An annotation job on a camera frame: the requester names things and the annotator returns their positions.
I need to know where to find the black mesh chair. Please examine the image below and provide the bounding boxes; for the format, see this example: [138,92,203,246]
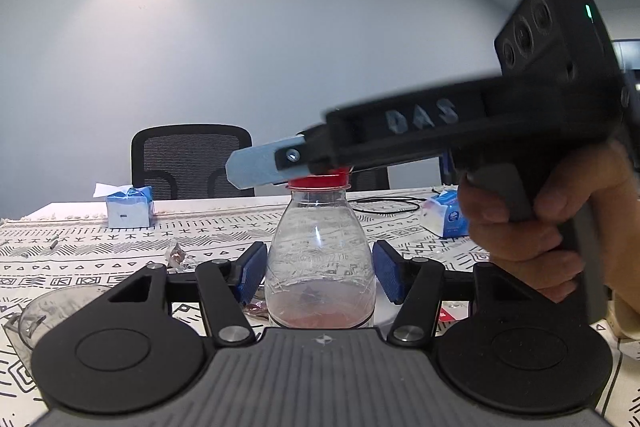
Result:
[349,167,390,192]
[130,124,255,200]

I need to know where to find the red bottle cap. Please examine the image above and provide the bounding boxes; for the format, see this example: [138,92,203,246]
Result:
[288,167,350,191]

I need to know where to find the clear drinking glass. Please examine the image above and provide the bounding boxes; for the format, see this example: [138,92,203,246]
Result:
[3,285,110,363]

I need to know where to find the black mesh chair centre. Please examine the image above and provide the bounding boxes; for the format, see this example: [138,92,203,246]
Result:
[130,124,255,200]

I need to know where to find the black camera box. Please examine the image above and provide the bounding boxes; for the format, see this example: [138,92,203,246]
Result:
[494,0,620,83]

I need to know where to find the blue tissue pack right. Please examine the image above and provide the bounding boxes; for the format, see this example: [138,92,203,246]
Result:
[421,190,469,239]

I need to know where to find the clear snack wrapper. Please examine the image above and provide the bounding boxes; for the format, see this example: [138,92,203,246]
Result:
[164,241,193,273]

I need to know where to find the clear plastic bottle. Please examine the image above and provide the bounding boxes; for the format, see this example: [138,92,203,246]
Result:
[265,182,376,329]

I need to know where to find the patterned white tablecloth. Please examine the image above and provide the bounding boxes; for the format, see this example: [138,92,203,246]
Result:
[1,187,639,426]

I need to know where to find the black mesh chair right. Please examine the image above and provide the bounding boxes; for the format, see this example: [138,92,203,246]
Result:
[349,167,390,192]

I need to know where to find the black cable loop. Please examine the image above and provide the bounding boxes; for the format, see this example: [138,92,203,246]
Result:
[349,195,428,215]

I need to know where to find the person right hand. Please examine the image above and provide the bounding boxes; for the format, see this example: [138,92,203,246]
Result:
[458,142,639,310]

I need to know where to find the blue tissue box far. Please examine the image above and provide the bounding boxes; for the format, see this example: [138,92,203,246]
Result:
[93,183,154,229]

